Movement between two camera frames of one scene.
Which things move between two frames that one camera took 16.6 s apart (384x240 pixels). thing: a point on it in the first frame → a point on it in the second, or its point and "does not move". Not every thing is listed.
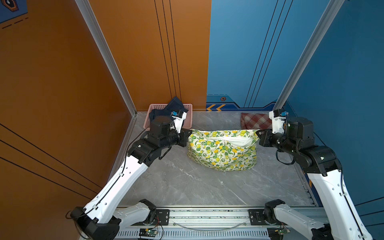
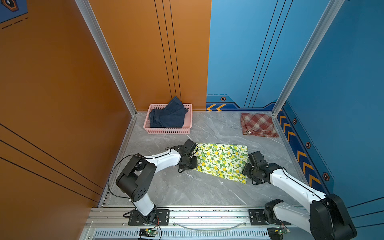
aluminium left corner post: x=89 y=15 does not move
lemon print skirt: x=208 y=154 → x=224 y=161
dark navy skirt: x=175 y=104 does not move
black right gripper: x=264 y=139 → x=245 y=171
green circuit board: x=147 y=232 does not move
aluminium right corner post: x=329 y=16 does not move
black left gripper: x=183 y=136 → x=194 y=165
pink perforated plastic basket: x=187 y=121 does not move
